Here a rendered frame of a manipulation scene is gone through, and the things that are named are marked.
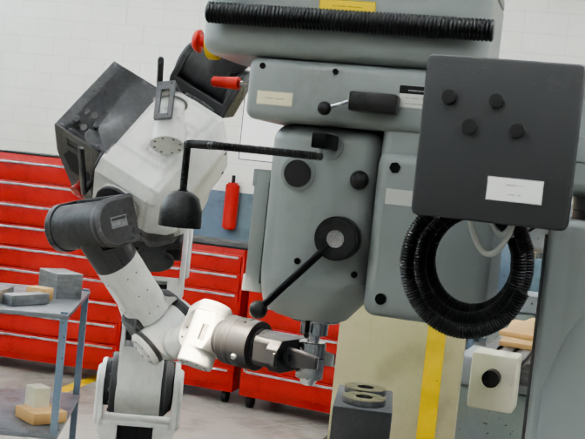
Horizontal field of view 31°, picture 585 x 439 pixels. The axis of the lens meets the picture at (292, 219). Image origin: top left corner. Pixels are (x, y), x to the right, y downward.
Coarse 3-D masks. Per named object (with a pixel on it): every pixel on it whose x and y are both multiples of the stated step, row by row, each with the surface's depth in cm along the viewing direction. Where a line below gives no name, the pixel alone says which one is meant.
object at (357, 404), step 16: (352, 384) 228; (368, 384) 229; (336, 400) 217; (352, 400) 213; (368, 400) 214; (384, 400) 215; (336, 416) 211; (352, 416) 211; (368, 416) 211; (384, 416) 210; (336, 432) 211; (352, 432) 211; (368, 432) 211; (384, 432) 211
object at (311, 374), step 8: (312, 352) 177; (320, 352) 178; (320, 360) 178; (296, 368) 179; (304, 368) 178; (320, 368) 178; (296, 376) 179; (304, 376) 178; (312, 376) 177; (320, 376) 178
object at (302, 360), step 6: (288, 348) 178; (294, 348) 178; (288, 354) 178; (294, 354) 178; (300, 354) 177; (306, 354) 176; (282, 360) 178; (288, 360) 177; (294, 360) 178; (300, 360) 177; (306, 360) 176; (312, 360) 176; (318, 360) 176; (288, 366) 178; (294, 366) 178; (300, 366) 177; (306, 366) 176; (312, 366) 176
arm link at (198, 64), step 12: (192, 60) 222; (204, 60) 222; (216, 60) 220; (228, 60) 219; (192, 72) 222; (204, 72) 222; (216, 72) 221; (228, 72) 220; (204, 84) 223; (216, 96) 223
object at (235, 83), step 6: (216, 78) 193; (222, 78) 192; (228, 78) 192; (234, 78) 192; (240, 78) 192; (216, 84) 193; (222, 84) 192; (228, 84) 192; (234, 84) 191; (240, 84) 192; (246, 84) 191
